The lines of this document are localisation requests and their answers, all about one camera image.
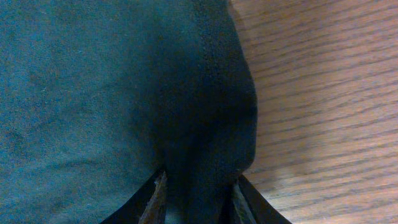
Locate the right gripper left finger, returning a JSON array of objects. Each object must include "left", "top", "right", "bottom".
[{"left": 101, "top": 169, "right": 167, "bottom": 224}]

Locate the black shirt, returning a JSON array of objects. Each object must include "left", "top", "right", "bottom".
[{"left": 1, "top": 1, "right": 257, "bottom": 223}]

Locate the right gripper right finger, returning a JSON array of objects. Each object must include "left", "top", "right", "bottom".
[{"left": 219, "top": 175, "right": 292, "bottom": 224}]

